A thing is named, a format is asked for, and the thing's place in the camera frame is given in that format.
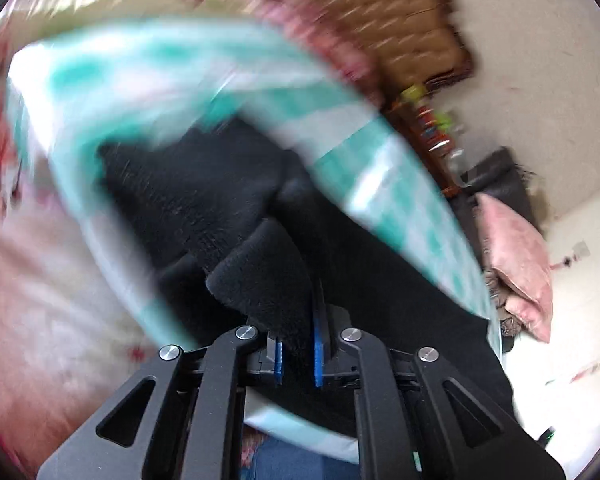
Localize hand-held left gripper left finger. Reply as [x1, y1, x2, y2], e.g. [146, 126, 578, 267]
[36, 325, 286, 480]

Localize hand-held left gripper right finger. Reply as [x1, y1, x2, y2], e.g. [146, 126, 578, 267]
[312, 280, 566, 480]

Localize black fleece pants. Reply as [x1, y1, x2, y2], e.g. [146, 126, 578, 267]
[97, 117, 516, 438]

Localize beige patterned cloth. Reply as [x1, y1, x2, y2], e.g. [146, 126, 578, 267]
[482, 267, 526, 337]

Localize pink satin pillow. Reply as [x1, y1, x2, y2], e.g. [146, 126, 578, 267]
[475, 192, 554, 344]

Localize dark upholstered chair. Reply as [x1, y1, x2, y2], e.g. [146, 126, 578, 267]
[452, 147, 546, 241]

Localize teal white checked blanket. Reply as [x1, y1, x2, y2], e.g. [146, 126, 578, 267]
[5, 15, 503, 466]

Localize brown carved tufted headboard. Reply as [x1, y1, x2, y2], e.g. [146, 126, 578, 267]
[260, 0, 477, 106]

